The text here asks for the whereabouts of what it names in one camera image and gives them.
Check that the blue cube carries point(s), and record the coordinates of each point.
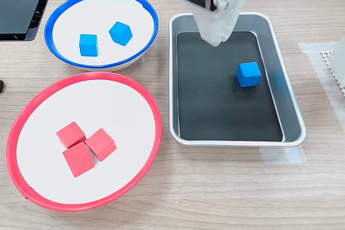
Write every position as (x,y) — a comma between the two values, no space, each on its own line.
(249,74)
(120,33)
(88,45)

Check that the red cube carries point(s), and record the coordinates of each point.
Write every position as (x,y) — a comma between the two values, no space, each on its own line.
(78,160)
(100,144)
(70,133)

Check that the black tray mat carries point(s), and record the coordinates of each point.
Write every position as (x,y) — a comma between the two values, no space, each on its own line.
(215,106)

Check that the steel tray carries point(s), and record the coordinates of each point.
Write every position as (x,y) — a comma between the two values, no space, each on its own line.
(291,122)

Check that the pale perforated plate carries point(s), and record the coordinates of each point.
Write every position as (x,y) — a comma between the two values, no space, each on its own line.
(326,56)

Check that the red-rimmed white plate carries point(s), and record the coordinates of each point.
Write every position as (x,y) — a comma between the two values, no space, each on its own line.
(113,100)

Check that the blue-rimmed white plate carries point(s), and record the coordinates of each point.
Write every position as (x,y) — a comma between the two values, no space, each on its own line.
(70,17)

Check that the clear tape strip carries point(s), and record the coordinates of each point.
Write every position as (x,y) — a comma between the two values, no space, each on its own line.
(283,155)

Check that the black electronic device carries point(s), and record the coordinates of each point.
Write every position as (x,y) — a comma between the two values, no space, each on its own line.
(19,9)

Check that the small black object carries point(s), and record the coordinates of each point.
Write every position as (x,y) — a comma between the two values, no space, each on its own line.
(1,86)

